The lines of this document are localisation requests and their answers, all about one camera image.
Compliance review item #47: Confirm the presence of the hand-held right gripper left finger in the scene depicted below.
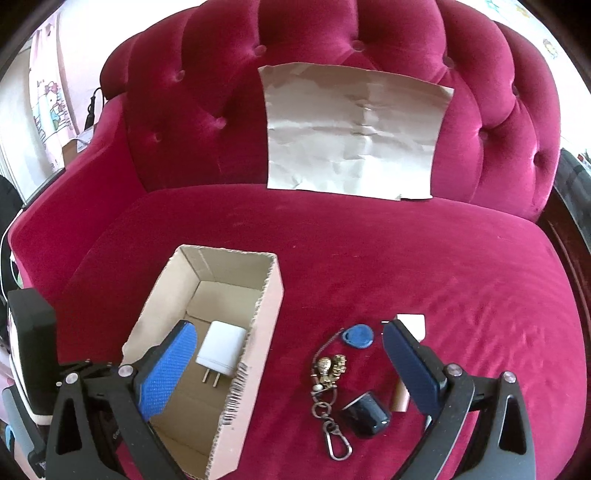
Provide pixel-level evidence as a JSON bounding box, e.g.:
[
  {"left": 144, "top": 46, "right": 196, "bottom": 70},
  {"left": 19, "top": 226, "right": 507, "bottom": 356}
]
[{"left": 44, "top": 319, "right": 199, "bottom": 480}]

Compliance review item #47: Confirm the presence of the black hanging cable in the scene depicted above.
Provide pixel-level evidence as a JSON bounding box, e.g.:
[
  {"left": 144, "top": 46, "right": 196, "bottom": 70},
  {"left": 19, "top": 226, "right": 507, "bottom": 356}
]
[{"left": 84, "top": 87, "right": 103, "bottom": 129}]

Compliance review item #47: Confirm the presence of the brown lipstick tube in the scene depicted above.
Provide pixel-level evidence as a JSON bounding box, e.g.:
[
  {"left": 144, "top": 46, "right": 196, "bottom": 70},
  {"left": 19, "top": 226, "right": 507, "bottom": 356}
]
[{"left": 390, "top": 379, "right": 411, "bottom": 412}]

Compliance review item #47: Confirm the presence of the creased grey paper sheet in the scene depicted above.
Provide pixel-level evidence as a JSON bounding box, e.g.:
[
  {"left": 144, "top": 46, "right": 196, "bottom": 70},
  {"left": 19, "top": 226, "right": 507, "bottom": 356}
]
[{"left": 257, "top": 62, "right": 455, "bottom": 202}]

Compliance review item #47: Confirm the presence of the red velvet tufted sofa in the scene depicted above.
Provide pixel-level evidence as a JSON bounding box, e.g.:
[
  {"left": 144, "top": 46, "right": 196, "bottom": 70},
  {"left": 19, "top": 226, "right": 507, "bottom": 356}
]
[{"left": 7, "top": 0, "right": 583, "bottom": 480}]

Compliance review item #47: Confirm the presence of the blue key fob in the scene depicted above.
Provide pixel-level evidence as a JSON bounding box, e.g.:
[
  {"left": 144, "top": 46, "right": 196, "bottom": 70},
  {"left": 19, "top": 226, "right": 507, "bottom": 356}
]
[{"left": 341, "top": 324, "right": 376, "bottom": 350}]

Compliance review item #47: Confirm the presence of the grey plaid blanket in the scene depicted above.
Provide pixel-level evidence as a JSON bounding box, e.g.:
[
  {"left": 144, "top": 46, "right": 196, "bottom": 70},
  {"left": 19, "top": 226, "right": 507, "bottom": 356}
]
[{"left": 551, "top": 148, "right": 591, "bottom": 241}]

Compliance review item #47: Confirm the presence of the dark cloth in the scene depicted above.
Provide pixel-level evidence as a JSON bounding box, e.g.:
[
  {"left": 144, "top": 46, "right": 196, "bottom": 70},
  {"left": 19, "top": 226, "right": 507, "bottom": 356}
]
[{"left": 0, "top": 173, "right": 24, "bottom": 217}]

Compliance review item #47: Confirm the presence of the keychain with blue fob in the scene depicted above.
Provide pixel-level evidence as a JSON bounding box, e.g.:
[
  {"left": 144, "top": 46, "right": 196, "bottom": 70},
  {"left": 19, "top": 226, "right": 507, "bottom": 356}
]
[{"left": 308, "top": 329, "right": 352, "bottom": 461}]

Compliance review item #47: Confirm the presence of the white cable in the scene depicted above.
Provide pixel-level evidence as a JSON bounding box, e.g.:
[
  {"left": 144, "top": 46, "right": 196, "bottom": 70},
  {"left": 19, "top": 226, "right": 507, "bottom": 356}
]
[{"left": 0, "top": 231, "right": 14, "bottom": 287}]

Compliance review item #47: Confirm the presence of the black flat device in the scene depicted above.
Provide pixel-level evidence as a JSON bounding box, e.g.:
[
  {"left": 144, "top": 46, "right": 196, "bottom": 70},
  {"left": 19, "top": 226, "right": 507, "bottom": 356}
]
[{"left": 22, "top": 167, "right": 66, "bottom": 205}]

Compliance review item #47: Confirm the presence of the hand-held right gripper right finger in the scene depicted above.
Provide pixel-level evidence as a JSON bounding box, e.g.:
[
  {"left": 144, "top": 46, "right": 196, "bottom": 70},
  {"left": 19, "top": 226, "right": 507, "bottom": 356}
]
[{"left": 382, "top": 318, "right": 536, "bottom": 480}]

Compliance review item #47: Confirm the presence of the small white beige tube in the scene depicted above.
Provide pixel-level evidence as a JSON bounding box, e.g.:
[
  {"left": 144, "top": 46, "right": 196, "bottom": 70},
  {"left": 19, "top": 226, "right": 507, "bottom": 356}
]
[{"left": 396, "top": 314, "right": 426, "bottom": 344}]

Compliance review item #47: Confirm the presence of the black jar white inside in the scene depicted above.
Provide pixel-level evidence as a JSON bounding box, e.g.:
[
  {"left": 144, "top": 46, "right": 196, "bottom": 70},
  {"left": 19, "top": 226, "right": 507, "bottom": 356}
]
[{"left": 341, "top": 390, "right": 391, "bottom": 440}]

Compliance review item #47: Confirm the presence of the white wall charger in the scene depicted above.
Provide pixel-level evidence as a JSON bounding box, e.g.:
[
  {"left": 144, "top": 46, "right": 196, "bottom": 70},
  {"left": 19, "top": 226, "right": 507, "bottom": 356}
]
[{"left": 196, "top": 320, "right": 247, "bottom": 385}]

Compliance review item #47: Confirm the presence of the small brown carton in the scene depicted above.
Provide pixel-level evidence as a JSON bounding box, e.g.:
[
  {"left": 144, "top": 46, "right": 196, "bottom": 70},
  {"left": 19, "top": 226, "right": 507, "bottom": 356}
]
[{"left": 62, "top": 129, "right": 95, "bottom": 167}]

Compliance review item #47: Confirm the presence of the cartoon print curtain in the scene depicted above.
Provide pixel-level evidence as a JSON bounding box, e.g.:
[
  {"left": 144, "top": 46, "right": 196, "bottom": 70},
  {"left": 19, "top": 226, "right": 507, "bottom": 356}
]
[{"left": 28, "top": 9, "right": 75, "bottom": 171}]

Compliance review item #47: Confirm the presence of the cardboard box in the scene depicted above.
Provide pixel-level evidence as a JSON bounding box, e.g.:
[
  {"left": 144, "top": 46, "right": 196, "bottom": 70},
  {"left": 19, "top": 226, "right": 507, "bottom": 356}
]
[{"left": 121, "top": 244, "right": 283, "bottom": 480}]

